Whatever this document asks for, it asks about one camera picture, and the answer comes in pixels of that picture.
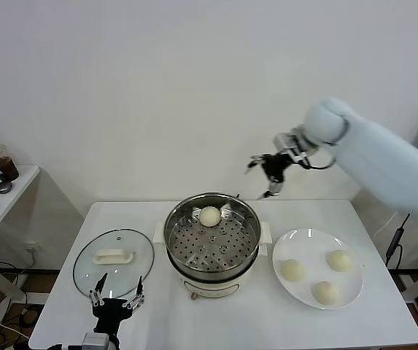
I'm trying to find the black floor cable bundle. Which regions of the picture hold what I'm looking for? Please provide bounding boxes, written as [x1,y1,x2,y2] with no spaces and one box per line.
[0,291,45,350]

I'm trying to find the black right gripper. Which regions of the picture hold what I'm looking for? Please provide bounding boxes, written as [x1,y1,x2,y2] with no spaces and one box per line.
[244,152,295,201]

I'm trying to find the white round plate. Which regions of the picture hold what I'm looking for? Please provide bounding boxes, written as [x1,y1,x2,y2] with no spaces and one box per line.
[271,228,365,311]

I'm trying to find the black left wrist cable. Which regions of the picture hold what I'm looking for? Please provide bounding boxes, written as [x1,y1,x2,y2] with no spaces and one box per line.
[46,342,84,350]

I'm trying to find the cream electric cooker pot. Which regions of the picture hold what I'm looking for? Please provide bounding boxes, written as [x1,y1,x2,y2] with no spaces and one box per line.
[152,220,272,302]

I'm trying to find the white cable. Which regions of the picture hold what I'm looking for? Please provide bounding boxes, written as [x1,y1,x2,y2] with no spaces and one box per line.
[372,211,395,241]

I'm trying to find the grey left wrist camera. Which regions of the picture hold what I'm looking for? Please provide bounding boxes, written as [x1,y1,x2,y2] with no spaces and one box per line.
[82,331,110,350]

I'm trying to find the white steamed baozi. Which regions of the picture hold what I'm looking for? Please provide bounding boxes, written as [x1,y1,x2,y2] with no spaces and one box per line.
[310,280,341,306]
[198,206,222,228]
[279,259,306,283]
[325,250,353,273]

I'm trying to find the black cable with adapter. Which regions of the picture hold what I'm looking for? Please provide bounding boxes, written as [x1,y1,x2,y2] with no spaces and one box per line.
[384,213,412,269]

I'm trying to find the white side table with laptop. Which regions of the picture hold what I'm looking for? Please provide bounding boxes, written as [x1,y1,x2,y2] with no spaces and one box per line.
[350,182,418,303]

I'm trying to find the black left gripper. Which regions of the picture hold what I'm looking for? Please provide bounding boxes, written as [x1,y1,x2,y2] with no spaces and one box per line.
[89,273,147,335]

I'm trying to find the perforated steel steamer basket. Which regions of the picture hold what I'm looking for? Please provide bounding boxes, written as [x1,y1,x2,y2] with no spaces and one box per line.
[163,192,262,273]

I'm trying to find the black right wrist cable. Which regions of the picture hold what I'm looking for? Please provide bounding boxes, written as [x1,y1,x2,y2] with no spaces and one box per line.
[301,151,338,171]

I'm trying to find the white side table with cup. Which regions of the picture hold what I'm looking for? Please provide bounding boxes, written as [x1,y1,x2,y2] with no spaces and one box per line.
[0,164,41,303]

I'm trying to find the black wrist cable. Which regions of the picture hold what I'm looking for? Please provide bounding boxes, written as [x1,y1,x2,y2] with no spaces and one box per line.
[46,342,84,350]
[301,151,338,171]

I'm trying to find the glass lid with cream handle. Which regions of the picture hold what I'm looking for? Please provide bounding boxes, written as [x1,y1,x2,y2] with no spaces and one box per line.
[72,228,155,300]

